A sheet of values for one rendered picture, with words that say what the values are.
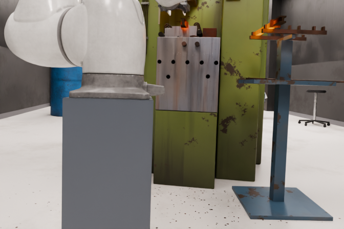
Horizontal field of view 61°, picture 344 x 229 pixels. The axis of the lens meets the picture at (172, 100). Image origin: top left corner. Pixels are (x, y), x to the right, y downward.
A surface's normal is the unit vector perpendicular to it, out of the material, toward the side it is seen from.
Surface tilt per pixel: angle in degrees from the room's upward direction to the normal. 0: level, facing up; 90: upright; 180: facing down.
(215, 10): 90
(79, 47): 102
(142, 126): 90
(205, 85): 90
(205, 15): 90
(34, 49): 121
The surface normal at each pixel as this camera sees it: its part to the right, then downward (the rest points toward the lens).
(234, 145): -0.15, 0.06
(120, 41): 0.35, 0.07
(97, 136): 0.10, 0.07
